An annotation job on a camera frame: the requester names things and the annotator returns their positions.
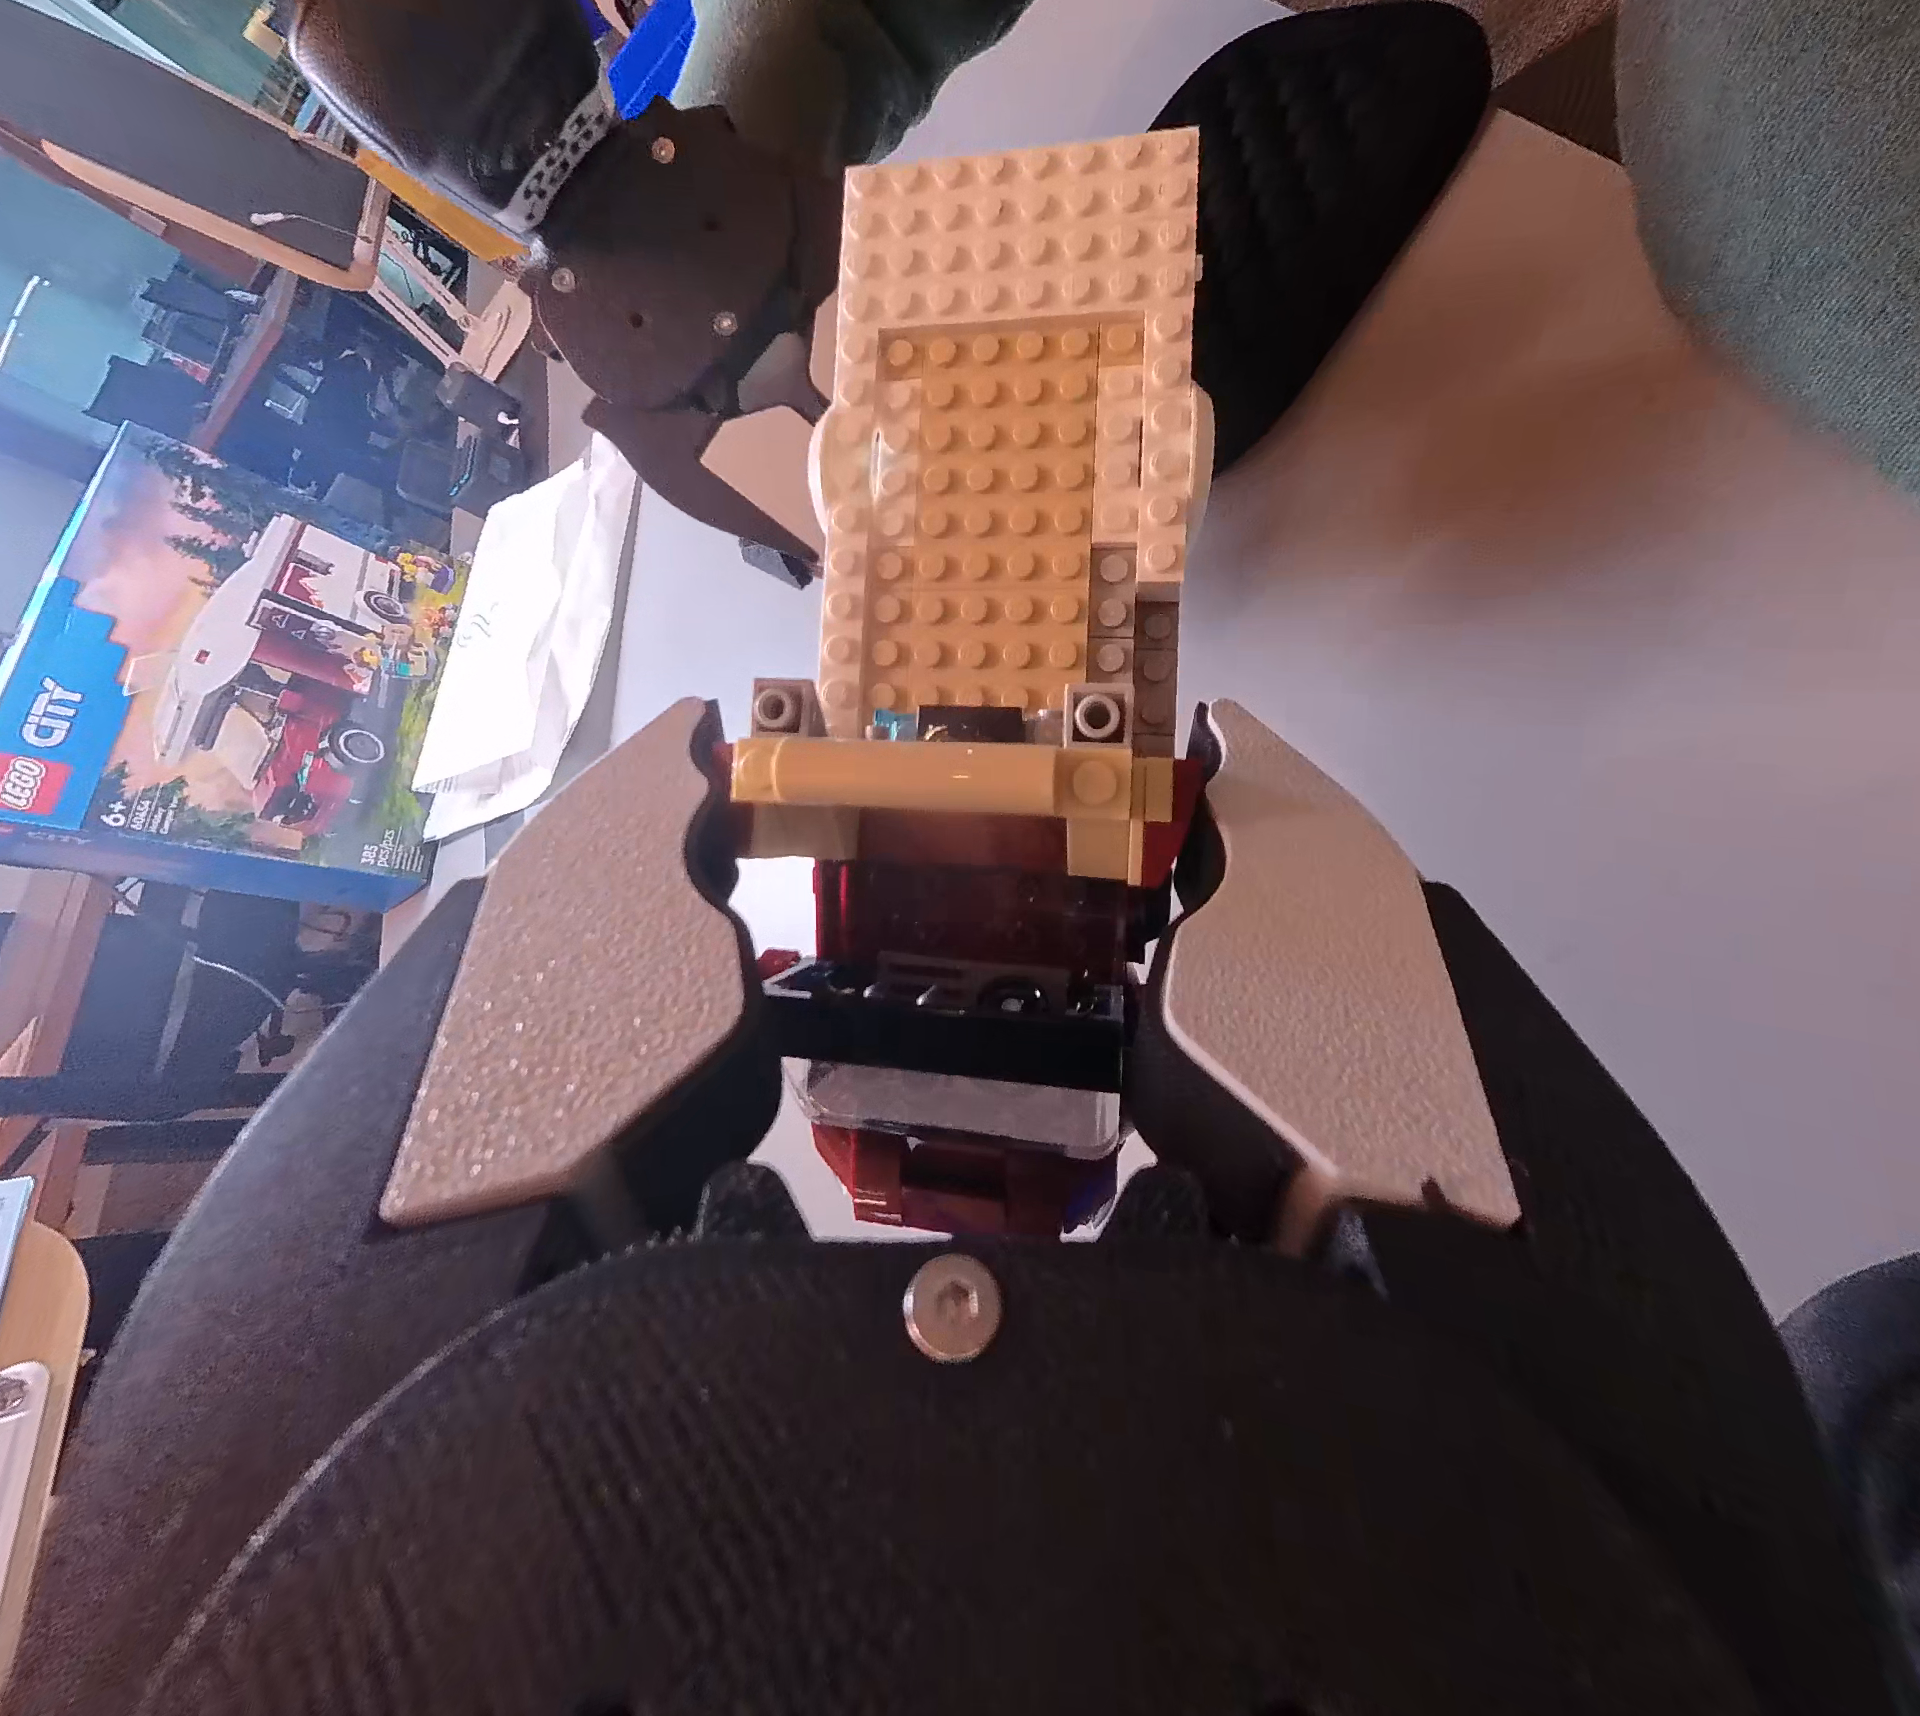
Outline white long brick plate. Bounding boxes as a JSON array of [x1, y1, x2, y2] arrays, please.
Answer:
[[839, 126, 1206, 236], [836, 217, 1206, 326]]

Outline black office chair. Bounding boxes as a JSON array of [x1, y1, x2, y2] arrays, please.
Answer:
[[291, 0, 609, 209]]

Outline printed paper bag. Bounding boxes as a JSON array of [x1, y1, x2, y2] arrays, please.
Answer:
[[408, 439, 643, 844]]

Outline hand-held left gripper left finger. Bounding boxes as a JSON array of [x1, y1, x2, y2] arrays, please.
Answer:
[[377, 696, 786, 1229]]

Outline blue toy set box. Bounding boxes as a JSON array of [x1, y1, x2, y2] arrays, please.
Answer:
[[0, 418, 474, 912]]

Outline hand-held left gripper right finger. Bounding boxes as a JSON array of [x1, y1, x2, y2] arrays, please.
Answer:
[[1128, 697, 1524, 1260]]

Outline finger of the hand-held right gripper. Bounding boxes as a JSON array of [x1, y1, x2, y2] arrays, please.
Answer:
[[707, 327, 832, 432], [583, 400, 827, 588]]

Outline toy brick truck model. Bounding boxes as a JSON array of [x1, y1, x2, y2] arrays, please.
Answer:
[[726, 121, 1214, 1246]]

